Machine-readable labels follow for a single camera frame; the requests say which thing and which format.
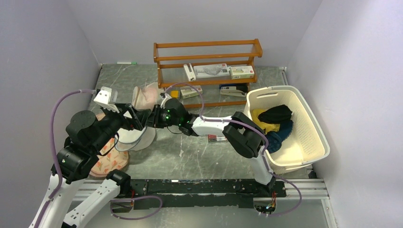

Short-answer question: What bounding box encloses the pink mesh laundry bag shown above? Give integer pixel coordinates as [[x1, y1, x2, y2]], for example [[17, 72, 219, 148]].
[[132, 82, 163, 110]]

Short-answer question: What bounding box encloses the orange wooden shelf rack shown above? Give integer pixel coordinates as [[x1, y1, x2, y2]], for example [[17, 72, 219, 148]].
[[153, 38, 263, 107]]

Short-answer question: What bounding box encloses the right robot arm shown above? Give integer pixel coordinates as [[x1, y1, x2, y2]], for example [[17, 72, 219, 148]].
[[144, 98, 276, 197]]

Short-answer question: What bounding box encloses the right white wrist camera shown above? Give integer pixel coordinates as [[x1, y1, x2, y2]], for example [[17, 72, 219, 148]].
[[160, 93, 172, 108]]

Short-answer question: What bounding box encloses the coloured marker pack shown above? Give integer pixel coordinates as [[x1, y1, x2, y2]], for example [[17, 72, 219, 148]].
[[208, 134, 227, 143]]

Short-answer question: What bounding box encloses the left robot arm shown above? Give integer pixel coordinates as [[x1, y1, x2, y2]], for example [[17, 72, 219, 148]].
[[30, 104, 152, 228]]

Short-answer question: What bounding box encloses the green white marker pen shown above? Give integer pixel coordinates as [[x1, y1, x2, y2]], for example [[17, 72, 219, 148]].
[[116, 61, 137, 65]]

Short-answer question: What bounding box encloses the flat white patterned box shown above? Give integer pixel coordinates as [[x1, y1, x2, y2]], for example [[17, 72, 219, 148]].
[[193, 63, 230, 79]]

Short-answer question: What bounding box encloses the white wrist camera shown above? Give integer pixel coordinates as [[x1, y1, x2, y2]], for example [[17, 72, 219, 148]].
[[160, 93, 172, 108], [93, 86, 120, 113]]

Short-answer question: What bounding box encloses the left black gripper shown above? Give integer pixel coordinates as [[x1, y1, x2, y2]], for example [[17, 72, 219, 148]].
[[91, 101, 152, 152]]

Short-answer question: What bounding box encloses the black base frame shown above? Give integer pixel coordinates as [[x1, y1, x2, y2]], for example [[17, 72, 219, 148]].
[[112, 179, 287, 212]]

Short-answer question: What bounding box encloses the green white box on shelf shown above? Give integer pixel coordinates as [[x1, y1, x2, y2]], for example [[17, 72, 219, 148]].
[[229, 66, 255, 79]]

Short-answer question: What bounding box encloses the small white box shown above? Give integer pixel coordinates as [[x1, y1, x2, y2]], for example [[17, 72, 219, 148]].
[[180, 85, 203, 99]]

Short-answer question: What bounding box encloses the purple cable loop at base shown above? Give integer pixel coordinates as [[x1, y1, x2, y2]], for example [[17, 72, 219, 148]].
[[109, 195, 163, 221]]

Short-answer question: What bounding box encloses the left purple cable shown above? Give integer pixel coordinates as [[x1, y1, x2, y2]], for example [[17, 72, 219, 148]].
[[33, 89, 96, 228]]

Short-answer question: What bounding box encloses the round white mesh laundry bag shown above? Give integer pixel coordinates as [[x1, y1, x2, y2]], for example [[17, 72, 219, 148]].
[[115, 127, 156, 152]]

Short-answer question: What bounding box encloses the floral pink oval pad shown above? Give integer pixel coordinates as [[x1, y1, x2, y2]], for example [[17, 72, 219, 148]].
[[89, 113, 129, 179]]

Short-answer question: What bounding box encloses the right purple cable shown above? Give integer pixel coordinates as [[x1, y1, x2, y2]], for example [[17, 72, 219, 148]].
[[163, 83, 303, 218]]

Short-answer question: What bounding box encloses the cream plastic laundry basket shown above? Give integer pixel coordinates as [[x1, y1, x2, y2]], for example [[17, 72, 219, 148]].
[[244, 85, 330, 174]]

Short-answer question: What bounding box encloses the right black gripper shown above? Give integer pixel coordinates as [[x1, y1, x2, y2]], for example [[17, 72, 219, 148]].
[[145, 105, 181, 129]]

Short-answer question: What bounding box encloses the yellow small block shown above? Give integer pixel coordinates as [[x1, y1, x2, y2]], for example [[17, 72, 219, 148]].
[[170, 90, 180, 99]]

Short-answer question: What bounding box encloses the blue white stapler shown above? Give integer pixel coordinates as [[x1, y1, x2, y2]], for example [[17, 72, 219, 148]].
[[219, 83, 249, 97]]

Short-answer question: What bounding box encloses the black garment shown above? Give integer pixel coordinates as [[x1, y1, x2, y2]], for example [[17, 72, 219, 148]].
[[258, 104, 293, 124]]

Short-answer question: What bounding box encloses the yellow bra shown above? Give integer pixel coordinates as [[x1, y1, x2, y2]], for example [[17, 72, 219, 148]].
[[251, 109, 280, 134]]

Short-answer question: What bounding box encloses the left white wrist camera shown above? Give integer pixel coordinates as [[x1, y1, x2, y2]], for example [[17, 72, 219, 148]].
[[93, 86, 120, 113]]

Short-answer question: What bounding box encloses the dark blue garment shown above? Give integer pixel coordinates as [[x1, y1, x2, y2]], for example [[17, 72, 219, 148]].
[[266, 120, 294, 154]]

